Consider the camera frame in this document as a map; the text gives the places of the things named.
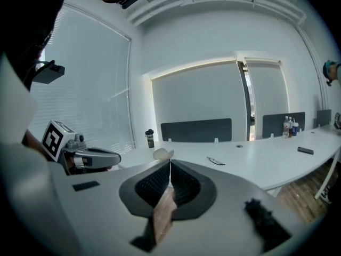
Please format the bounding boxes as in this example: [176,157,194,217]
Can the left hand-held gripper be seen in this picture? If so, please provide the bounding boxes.
[41,119,122,176]

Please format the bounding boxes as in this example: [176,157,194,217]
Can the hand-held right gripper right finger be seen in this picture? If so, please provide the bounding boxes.
[157,159,318,256]

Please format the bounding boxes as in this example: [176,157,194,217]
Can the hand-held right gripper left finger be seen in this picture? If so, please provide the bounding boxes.
[49,159,171,256]

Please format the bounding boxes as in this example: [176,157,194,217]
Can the black eyeglasses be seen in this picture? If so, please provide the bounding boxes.
[207,156,226,166]

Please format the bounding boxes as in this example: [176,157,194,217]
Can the person's left forearm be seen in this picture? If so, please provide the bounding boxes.
[22,129,49,161]

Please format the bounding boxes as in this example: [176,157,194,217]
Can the black tumbler cup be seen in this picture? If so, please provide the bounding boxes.
[144,129,156,149]

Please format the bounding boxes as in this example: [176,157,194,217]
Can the white window blinds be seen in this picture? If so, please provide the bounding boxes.
[28,3,133,156]

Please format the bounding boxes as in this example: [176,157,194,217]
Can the long dark desk divider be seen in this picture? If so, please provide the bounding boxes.
[160,118,232,143]

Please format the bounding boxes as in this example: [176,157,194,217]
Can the short dark desk divider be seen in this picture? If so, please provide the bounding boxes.
[262,112,306,139]

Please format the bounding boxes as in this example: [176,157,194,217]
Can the clear plastic bottle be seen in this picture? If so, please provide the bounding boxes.
[282,115,290,139]

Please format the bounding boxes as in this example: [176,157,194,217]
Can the white desk leg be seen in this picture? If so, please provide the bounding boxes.
[314,148,340,200]

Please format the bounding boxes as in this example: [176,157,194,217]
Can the black display device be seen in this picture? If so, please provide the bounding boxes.
[33,60,66,84]

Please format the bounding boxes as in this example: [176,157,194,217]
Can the narrow grey roller shade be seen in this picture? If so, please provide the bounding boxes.
[245,59,290,141]

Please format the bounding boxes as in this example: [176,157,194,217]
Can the small dark desk divider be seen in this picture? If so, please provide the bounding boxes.
[316,109,332,128]

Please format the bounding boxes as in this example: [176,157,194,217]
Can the white ceiling pipes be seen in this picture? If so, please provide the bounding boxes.
[127,0,307,29]

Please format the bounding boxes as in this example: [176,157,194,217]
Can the black head-mounted camera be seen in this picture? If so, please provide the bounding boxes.
[121,0,140,10]

